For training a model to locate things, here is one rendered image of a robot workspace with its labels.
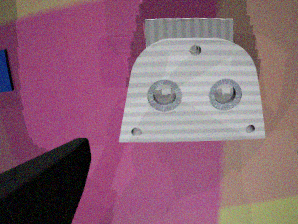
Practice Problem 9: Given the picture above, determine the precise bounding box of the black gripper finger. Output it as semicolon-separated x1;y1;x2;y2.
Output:
0;137;90;224

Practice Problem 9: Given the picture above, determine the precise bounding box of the grey housing plate with two round holes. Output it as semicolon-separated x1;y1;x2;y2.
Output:
118;37;265;143

